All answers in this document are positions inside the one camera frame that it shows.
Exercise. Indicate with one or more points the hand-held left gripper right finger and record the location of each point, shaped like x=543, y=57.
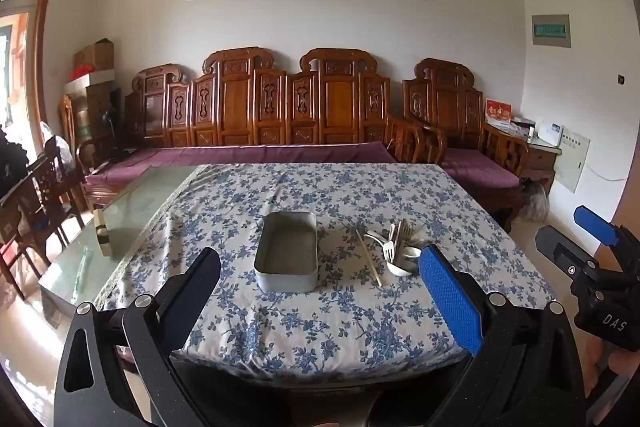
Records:
x=450, y=297

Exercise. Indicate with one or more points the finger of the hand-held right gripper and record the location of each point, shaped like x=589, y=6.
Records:
x=595, y=224
x=560, y=247

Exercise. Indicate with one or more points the wooden side cabinet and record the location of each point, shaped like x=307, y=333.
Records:
x=542, y=159

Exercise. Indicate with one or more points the stacked cardboard boxes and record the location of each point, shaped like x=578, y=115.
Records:
x=87, y=79

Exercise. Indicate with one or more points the glass-topped table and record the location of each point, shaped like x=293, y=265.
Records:
x=140, y=202

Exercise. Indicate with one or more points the dark wooden chair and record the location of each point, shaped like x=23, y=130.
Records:
x=40, y=202

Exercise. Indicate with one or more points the stacked storage boxes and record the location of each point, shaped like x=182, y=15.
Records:
x=95, y=114

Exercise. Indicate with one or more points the grey furry object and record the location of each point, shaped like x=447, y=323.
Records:
x=535, y=202

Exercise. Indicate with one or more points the carved wooden sofa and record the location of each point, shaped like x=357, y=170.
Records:
x=240, y=107

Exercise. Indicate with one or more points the metal fork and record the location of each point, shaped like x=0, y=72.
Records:
x=407, y=234

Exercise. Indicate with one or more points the grey metal container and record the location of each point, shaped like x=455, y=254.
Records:
x=287, y=252

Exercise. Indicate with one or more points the white wall panel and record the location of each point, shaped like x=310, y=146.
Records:
x=572, y=162

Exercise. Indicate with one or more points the white desk telephone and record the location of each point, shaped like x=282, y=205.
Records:
x=549, y=134

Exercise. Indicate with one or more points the purple armchair cushion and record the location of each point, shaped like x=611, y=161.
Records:
x=480, y=169

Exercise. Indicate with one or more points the blue floral tablecloth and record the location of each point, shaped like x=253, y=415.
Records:
x=300, y=322

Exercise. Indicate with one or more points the brown cardboard box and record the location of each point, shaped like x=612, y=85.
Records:
x=95, y=54

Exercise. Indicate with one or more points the carved wooden armchair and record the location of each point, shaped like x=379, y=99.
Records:
x=445, y=107

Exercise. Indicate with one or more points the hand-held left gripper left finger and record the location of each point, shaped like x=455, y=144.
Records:
x=195, y=287

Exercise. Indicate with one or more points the person's black clothing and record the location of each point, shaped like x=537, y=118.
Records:
x=300, y=399

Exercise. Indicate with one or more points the red gift box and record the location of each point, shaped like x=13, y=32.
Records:
x=498, y=113

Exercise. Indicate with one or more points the clear plastic bag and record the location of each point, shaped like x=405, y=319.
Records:
x=57, y=142

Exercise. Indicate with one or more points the purple sofa cushion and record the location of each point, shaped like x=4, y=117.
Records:
x=250, y=154

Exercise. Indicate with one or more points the wooden chopstick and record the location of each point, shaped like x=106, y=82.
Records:
x=364, y=252
x=374, y=269

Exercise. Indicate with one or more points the small striped box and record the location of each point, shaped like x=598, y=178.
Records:
x=103, y=232

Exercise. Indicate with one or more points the person's right hand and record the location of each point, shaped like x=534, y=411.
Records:
x=625, y=363

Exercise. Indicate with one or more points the wooden window frame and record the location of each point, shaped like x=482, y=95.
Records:
x=42, y=32

